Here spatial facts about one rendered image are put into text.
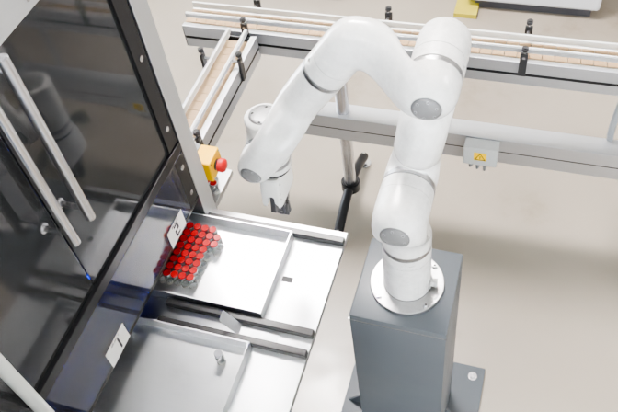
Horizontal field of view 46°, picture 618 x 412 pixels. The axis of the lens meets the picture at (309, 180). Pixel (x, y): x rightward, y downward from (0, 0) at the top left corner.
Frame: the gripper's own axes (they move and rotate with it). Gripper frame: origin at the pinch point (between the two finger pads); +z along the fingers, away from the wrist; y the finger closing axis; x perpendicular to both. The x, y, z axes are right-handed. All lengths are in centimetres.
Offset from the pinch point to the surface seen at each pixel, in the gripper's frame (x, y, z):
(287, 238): -3.8, -5.4, 22.0
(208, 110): -42, -44, 17
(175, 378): -17.8, 40.1, 21.9
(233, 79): -39, -59, 17
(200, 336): -15.6, 28.4, 21.1
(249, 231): -15.0, -5.5, 21.9
